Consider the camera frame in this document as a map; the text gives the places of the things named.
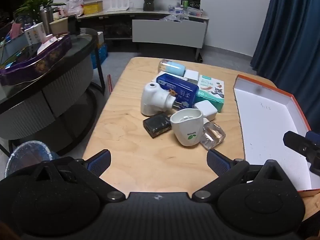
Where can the toothpick holder with blue lid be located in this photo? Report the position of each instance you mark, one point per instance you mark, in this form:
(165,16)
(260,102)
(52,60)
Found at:
(175,68)

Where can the blue storage box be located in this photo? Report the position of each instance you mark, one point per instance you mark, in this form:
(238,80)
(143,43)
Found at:
(100,55)

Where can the trash bin with plastic liner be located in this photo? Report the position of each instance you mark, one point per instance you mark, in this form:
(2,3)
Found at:
(27,155)

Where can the white plug-in device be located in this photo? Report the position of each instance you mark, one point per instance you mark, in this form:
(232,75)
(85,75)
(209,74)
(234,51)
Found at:
(152,100)

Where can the purple tin tray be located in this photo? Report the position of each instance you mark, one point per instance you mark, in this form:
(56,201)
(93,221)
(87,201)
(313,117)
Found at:
(42,62)

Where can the red stick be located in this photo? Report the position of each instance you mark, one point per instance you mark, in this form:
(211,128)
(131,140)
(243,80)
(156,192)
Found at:
(110,85)

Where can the long tv stand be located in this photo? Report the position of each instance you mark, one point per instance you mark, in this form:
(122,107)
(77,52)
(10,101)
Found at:
(112,14)

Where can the beige cup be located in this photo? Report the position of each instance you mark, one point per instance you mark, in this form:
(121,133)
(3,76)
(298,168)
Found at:
(59,26)

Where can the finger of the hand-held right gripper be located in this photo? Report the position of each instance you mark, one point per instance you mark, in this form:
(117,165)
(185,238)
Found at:
(295,141)
(314,137)

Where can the white power adapter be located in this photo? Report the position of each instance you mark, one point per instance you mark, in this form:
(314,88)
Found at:
(207,107)

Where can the clear plastic wrappers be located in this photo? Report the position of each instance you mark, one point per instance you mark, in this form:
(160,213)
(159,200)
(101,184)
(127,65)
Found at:
(175,18)

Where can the steel thermos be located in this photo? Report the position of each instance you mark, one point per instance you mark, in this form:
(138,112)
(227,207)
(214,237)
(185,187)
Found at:
(46,20)

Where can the clutter of small packages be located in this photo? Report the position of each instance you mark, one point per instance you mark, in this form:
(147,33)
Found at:
(186,11)

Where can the plain white box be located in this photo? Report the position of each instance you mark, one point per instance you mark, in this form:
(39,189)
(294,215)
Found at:
(191,75)

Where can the black and green box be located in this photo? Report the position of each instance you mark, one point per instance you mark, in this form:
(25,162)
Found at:
(191,1)

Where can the white printed carton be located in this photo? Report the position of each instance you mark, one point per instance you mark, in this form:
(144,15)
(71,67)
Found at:
(35,33)

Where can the blue curtain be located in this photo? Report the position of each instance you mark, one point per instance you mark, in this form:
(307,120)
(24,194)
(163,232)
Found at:
(290,42)

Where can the white cup-shaped device green leaf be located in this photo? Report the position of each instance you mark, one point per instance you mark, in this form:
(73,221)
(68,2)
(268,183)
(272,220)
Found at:
(187,132)

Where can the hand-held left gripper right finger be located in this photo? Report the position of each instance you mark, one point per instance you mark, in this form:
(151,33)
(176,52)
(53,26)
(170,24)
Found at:
(217,162)

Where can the round black coffee table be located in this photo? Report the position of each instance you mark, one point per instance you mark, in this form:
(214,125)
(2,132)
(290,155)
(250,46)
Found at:
(50,100)

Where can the white rolling cabinet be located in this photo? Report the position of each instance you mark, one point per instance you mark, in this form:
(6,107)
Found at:
(170,32)

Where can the pink and white small box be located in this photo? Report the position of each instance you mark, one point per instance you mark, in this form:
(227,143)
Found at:
(48,41)

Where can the large leafy potted plant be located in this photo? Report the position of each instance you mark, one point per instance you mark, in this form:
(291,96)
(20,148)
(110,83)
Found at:
(37,3)

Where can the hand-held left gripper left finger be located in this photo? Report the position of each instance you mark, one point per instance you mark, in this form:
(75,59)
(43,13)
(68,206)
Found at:
(100,160)

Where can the white plastic bag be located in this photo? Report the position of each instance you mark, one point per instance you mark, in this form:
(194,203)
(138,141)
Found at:
(74,7)

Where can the white router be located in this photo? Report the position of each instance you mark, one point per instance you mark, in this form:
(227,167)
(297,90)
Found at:
(118,7)

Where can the orange and white cardboard box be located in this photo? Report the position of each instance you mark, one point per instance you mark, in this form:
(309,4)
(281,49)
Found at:
(265,120)

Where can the teal and white carton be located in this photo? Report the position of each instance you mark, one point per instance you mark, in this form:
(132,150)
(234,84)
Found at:
(211,87)

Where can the black rectangular box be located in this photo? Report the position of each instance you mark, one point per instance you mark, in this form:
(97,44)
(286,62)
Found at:
(156,126)

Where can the white and yellow box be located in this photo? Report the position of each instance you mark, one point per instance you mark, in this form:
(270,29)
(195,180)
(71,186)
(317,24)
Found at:
(100,38)

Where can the blue tin box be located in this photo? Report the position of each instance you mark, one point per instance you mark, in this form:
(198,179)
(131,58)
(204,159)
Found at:
(180,90)

